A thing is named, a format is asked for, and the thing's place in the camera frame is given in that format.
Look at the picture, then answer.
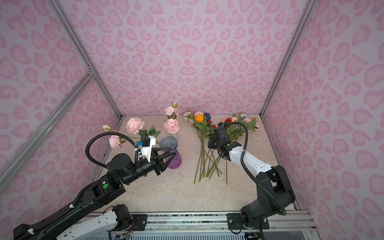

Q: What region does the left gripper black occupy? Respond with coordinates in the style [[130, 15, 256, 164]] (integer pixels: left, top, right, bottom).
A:
[[123, 145, 176, 187]]

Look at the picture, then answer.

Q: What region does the purple glass vase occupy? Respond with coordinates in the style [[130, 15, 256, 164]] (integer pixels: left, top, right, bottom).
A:
[[160, 136, 182, 170]]

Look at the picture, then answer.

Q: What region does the pink peony branch with bud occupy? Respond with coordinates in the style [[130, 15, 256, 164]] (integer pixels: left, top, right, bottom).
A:
[[109, 118, 161, 149]]

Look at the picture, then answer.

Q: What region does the orange rose stem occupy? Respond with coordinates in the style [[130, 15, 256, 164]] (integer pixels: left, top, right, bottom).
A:
[[193, 111, 211, 182]]

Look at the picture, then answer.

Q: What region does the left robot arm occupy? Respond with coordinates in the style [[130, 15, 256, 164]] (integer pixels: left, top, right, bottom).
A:
[[13, 148, 176, 240]]

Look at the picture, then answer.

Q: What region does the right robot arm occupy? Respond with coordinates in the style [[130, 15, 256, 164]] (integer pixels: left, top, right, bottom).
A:
[[208, 123, 296, 231]]

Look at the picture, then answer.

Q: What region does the small mixed roses spray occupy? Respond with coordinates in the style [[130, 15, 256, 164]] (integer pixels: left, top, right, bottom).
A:
[[226, 113, 260, 141]]

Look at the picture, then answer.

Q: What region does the red rose stem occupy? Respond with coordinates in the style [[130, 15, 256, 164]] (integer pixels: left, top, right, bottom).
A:
[[209, 117, 233, 185]]

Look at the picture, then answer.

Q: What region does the right black corrugated cable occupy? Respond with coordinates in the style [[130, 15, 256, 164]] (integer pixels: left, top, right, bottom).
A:
[[226, 121, 287, 216]]

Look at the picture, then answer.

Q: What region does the black corrugated cable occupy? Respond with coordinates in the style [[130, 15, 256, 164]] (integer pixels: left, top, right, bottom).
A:
[[226, 121, 287, 216], [84, 131, 139, 169]]

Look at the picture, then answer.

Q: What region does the left black corrugated cable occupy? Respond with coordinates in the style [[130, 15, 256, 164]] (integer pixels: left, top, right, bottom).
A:
[[84, 131, 139, 169]]

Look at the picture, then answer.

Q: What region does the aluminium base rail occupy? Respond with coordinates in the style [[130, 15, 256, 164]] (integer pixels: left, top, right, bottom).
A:
[[55, 209, 320, 240]]

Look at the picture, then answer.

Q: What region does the left aluminium frame strut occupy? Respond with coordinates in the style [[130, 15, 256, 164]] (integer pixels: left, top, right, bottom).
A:
[[47, 0, 123, 120]]

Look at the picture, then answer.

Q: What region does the diagonal aluminium frame strut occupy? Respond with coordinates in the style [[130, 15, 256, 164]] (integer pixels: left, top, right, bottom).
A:
[[1, 71, 95, 193]]

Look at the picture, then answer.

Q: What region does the right aluminium frame strut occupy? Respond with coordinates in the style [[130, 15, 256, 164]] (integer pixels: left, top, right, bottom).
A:
[[260, 0, 319, 119]]

